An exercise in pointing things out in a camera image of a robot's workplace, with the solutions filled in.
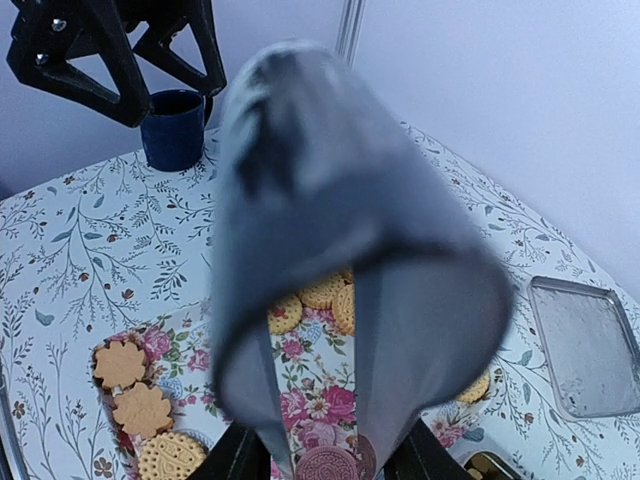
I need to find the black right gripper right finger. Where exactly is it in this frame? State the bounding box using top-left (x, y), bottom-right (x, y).
top-left (384, 419), bottom-right (472, 480)

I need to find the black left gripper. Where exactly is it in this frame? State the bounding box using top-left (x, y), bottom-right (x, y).
top-left (7, 0), bottom-right (226, 128)

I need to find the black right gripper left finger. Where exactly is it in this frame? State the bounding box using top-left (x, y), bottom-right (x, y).
top-left (192, 424), bottom-right (270, 480)

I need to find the floral cookie tray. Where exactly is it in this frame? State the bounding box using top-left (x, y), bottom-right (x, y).
top-left (89, 269), bottom-right (501, 480)

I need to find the pink divided cookie tin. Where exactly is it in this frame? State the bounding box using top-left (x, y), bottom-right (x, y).
top-left (462, 451), bottom-right (522, 480)

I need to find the dotted tan sandwich cookie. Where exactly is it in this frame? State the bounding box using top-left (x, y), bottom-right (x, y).
top-left (138, 432), bottom-right (206, 480)

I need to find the dark blue cup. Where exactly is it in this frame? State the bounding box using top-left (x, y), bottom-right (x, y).
top-left (140, 89), bottom-right (214, 172)

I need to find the silver metal tin lid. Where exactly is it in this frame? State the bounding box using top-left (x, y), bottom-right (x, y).
top-left (528, 276), bottom-right (639, 420)

